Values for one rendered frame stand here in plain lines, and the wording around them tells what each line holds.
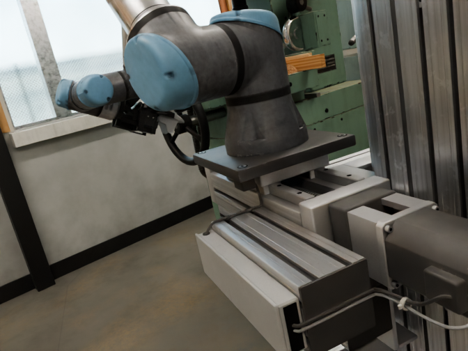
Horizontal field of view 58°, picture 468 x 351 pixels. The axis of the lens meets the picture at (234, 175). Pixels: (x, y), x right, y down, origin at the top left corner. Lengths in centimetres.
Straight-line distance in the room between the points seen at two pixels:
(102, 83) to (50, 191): 158
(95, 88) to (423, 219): 78
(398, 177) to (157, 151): 223
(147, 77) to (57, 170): 197
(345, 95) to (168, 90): 111
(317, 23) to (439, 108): 101
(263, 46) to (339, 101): 94
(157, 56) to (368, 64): 32
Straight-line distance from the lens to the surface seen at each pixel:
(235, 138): 73
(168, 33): 65
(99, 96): 106
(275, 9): 164
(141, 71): 66
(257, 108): 71
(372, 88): 71
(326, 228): 59
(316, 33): 158
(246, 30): 70
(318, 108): 153
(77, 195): 263
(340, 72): 181
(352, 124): 168
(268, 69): 71
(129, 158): 273
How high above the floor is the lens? 98
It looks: 15 degrees down
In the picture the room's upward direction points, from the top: 12 degrees counter-clockwise
